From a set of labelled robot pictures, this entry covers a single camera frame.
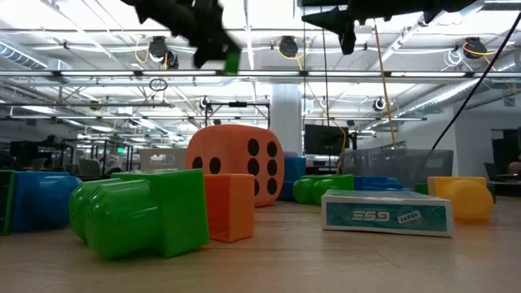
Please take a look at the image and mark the silver air duct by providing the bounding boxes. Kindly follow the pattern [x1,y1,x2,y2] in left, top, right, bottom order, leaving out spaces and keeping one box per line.
[0,40,50,71]
[406,60,521,117]

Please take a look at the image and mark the translucent brown plastic bin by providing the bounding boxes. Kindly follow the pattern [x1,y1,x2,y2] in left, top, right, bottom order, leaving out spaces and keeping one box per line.
[339,148,455,193]

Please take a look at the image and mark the black background rig frame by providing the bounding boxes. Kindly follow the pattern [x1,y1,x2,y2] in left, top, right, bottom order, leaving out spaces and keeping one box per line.
[203,101,272,135]

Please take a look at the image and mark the yellow cable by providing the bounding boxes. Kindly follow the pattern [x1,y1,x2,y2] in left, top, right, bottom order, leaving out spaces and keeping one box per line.
[372,20,398,150]

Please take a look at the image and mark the teal playing card deck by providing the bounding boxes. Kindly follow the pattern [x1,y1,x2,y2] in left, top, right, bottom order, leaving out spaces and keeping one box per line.
[320,189,456,238]

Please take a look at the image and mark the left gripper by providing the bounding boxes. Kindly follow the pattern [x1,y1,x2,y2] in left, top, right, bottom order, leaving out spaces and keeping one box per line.
[170,0,242,69]

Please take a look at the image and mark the long silver ceiling rail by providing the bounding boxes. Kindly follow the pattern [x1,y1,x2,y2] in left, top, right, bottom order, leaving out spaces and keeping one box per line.
[0,68,521,79]

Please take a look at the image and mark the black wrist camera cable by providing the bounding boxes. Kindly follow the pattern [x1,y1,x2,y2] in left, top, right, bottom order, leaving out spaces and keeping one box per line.
[430,11,521,151]

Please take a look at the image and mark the small green toy block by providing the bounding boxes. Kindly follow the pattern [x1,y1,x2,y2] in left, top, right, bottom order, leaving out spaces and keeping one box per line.
[0,169,16,237]

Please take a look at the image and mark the black office desk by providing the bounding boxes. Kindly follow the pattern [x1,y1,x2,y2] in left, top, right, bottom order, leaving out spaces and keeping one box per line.
[486,173,521,197]

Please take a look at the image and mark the small blue brick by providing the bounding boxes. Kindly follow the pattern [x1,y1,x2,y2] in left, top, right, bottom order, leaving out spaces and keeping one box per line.
[366,182,405,192]

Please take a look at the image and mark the black monitor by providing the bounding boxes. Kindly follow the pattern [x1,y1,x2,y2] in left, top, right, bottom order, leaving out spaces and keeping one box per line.
[304,124,350,156]

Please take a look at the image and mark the teal plastic bin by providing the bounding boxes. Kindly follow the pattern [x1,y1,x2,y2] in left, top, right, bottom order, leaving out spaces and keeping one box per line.
[283,156,307,183]

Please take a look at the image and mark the orange foam dice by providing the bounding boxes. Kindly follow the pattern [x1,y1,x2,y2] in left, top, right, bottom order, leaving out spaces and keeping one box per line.
[185,124,285,208]

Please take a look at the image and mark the yellow toy block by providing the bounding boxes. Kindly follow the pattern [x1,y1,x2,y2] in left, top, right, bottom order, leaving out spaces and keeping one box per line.
[427,175,496,223]

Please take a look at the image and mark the plain orange toy block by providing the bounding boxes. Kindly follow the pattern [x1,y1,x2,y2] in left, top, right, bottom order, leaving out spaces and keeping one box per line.
[203,173,256,244]

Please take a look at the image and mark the white building column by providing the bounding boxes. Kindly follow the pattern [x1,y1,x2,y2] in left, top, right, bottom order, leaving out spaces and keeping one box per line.
[270,83,304,158]

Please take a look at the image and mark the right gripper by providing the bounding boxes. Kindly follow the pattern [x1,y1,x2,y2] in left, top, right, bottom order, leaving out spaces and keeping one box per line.
[301,0,408,56]

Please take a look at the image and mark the large blue toy block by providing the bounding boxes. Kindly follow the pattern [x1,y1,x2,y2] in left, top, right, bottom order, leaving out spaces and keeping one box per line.
[352,175,412,189]

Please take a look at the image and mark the grey office chair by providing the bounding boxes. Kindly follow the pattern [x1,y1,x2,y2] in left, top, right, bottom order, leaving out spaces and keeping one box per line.
[77,158,103,177]

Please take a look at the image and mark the light grey plastic bin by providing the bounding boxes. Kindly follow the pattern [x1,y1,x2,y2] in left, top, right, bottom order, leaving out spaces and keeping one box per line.
[138,148,189,172]

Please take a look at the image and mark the large green toy block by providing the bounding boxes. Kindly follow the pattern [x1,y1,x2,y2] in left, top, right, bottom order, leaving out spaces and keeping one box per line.
[68,168,211,260]

